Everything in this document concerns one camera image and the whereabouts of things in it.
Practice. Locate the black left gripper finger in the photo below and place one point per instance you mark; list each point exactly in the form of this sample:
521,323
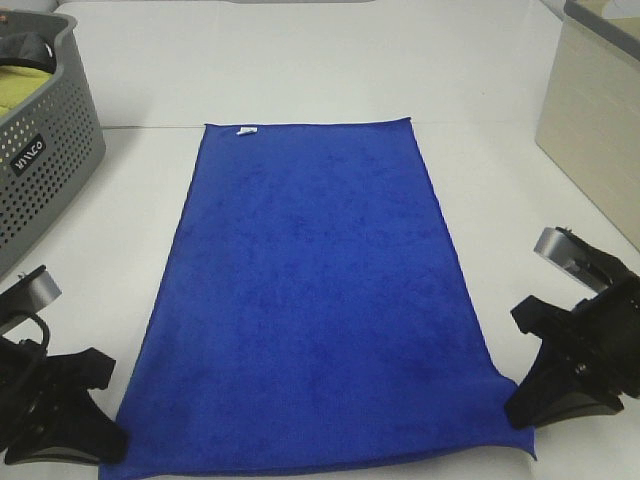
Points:
86,370
69,428

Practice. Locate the beige storage bin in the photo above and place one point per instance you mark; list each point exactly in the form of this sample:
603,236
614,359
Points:
589,123

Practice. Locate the grey perforated plastic basket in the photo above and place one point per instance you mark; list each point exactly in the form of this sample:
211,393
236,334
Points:
50,144

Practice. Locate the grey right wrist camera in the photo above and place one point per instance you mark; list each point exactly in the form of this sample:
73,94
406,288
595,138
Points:
561,248

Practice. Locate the yellow-green towel in basket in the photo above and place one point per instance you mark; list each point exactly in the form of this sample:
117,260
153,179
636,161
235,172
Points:
18,83

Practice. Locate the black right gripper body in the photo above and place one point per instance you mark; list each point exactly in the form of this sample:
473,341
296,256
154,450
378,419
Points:
603,339

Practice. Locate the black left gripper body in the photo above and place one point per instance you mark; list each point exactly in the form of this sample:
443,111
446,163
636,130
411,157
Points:
23,380

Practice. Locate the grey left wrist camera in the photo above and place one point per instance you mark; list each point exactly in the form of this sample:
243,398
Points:
31,293

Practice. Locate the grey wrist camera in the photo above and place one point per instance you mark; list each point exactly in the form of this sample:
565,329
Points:
561,248
31,293

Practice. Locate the blue microfiber towel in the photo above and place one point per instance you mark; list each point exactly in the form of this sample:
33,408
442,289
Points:
312,315

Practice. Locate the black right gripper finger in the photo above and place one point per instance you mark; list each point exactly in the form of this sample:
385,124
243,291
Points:
546,321
558,388

